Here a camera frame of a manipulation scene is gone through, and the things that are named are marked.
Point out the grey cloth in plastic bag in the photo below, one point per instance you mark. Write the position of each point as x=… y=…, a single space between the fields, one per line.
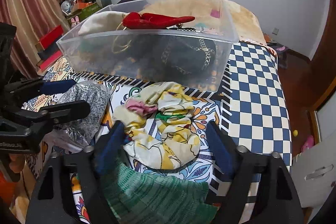
x=88 y=100

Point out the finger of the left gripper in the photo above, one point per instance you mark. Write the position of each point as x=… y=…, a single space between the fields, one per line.
x=66 y=112
x=56 y=87

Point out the red box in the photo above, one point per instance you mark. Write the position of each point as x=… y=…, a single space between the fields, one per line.
x=49 y=38

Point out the green knitted cloth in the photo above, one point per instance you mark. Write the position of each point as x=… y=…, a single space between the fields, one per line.
x=135 y=197

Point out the floral yellow white cloth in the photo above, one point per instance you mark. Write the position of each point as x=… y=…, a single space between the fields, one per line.
x=157 y=122

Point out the red cloth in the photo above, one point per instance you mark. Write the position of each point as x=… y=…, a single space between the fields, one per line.
x=149 y=21

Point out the clear plastic storage bin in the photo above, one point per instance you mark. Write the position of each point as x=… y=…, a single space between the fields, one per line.
x=131 y=53

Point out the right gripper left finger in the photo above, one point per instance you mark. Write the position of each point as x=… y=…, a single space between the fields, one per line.
x=110 y=150

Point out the brown wooden door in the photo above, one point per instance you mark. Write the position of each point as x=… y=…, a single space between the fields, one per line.
x=323 y=64

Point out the patterned patchwork bed cover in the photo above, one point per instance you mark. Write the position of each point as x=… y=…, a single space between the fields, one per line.
x=250 y=106

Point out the beige fleece blanket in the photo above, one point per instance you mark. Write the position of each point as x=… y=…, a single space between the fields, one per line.
x=209 y=14

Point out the black gold patterned cloth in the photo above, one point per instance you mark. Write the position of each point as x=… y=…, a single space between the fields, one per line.
x=184 y=55

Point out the white sock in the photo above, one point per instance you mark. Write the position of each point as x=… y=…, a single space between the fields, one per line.
x=103 y=22

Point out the green cardboard box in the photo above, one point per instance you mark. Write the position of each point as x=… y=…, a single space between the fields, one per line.
x=84 y=13

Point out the striped pink curtain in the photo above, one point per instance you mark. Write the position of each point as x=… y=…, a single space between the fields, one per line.
x=33 y=19

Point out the pink bunny plush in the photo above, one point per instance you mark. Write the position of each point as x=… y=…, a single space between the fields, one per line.
x=75 y=21

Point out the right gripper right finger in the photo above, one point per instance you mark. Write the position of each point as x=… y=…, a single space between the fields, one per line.
x=277 y=200

